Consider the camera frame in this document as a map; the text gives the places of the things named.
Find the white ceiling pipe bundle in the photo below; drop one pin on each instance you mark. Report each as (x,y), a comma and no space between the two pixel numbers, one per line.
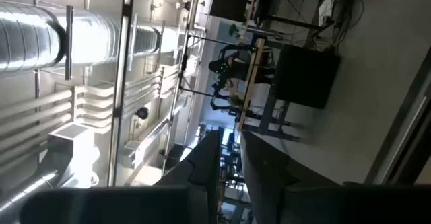
(33,113)

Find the large silver ventilation duct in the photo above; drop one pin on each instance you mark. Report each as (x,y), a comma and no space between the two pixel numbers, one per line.
(27,39)

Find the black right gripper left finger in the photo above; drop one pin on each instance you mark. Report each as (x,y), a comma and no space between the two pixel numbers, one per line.
(202,170)

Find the wooden workbench with metal legs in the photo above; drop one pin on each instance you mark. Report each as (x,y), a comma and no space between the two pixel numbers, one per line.
(250,82)

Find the black dome ceiling camera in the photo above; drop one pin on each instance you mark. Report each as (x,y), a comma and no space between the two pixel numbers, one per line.
(142,113)

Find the white power box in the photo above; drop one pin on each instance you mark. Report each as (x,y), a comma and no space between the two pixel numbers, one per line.
(325,10)

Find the grey door frame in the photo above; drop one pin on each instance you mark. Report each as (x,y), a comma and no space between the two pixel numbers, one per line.
(397,126)

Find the white square air duct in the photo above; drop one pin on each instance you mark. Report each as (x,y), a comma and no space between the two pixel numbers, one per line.
(72,150)

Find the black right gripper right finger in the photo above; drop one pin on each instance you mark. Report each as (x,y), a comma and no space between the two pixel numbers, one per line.
(266,170)

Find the black cabinet box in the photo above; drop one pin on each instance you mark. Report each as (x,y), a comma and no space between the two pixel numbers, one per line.
(304,77)

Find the black background robot arm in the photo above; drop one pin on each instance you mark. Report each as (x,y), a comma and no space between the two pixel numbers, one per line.
(224,67)

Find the long ceiling light strip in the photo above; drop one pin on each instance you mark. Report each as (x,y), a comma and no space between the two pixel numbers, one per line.
(120,82)

